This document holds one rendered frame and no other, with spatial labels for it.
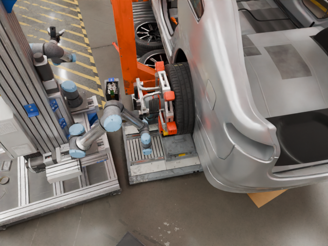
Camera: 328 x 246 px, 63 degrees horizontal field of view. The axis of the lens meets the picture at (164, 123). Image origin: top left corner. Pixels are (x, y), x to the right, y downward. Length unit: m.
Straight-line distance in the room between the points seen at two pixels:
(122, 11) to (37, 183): 1.83
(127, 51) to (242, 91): 1.41
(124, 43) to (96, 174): 1.33
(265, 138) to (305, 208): 1.85
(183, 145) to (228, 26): 1.57
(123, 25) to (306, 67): 1.73
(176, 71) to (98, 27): 2.96
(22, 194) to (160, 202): 1.35
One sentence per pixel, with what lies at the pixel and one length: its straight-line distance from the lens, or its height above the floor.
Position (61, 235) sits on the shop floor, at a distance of 2.94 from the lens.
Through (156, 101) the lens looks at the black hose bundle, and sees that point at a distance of 2.23.
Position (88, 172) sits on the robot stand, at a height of 0.21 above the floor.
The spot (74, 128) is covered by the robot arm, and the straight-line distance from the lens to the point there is 2.15.
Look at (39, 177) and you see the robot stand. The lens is 3.02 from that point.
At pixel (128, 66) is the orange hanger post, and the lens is 2.73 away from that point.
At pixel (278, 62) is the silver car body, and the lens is 2.82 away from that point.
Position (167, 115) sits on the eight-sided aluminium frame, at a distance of 2.22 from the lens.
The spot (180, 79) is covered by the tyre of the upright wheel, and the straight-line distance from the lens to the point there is 2.23.
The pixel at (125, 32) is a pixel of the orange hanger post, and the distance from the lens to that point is 2.50.
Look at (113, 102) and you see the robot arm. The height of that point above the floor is 1.33.
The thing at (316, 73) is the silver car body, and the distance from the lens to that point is 2.90.
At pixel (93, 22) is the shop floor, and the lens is 5.18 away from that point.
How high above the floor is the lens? 2.70
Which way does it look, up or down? 53 degrees down
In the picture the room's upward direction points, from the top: 1 degrees clockwise
